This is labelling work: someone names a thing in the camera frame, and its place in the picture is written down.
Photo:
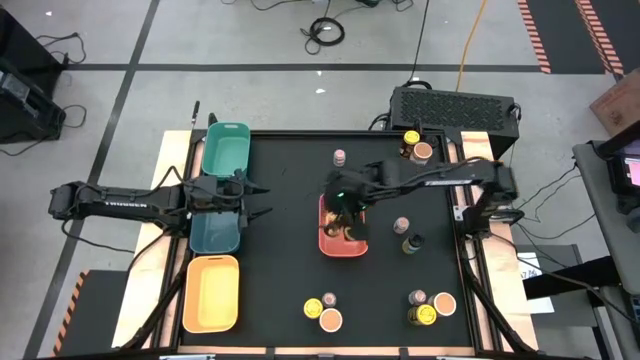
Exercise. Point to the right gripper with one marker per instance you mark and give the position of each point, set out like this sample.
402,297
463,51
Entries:
350,190

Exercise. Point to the white paper sheet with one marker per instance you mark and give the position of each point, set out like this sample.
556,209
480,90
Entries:
542,305

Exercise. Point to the black equipment cart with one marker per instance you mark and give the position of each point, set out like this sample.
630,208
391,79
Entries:
25,120

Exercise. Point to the red plastic bin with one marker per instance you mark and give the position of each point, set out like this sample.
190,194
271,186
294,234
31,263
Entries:
345,249

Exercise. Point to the blue plastic bin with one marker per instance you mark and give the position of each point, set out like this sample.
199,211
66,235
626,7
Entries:
215,235

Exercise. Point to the black aluminium rig frame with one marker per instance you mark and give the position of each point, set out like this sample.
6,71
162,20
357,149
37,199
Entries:
452,135

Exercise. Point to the brown cardboard box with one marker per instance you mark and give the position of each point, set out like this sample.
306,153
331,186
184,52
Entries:
620,105

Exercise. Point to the black perforated computer case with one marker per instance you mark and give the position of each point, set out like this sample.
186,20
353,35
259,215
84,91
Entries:
450,110

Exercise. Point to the black mat orange striped edge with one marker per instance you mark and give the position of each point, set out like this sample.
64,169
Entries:
95,320
565,35

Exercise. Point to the black rod tool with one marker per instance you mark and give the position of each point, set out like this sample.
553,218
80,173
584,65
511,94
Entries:
196,112

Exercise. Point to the monitor with pink screen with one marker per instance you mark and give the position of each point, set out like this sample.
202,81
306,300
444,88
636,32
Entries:
631,170

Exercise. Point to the grey desk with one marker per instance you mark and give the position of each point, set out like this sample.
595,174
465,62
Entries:
595,210

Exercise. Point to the small black post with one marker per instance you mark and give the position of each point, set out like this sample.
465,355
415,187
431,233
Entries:
212,119

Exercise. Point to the green plastic bin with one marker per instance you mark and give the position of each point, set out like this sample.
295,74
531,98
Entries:
225,155

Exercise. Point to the light wooden table board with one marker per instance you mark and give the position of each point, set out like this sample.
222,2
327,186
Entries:
145,280

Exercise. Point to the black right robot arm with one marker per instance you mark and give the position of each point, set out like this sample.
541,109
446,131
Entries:
450,180

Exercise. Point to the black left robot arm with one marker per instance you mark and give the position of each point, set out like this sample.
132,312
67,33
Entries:
125,202

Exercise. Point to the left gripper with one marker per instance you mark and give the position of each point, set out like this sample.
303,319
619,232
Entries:
225,197

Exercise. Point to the oregano jar black lid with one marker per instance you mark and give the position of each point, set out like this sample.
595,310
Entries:
411,246

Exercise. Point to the glass sesame seasoning jar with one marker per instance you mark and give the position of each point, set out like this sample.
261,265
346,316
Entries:
422,151
330,320
444,304

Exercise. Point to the yellow plastic bin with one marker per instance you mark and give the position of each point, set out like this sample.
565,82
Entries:
210,295

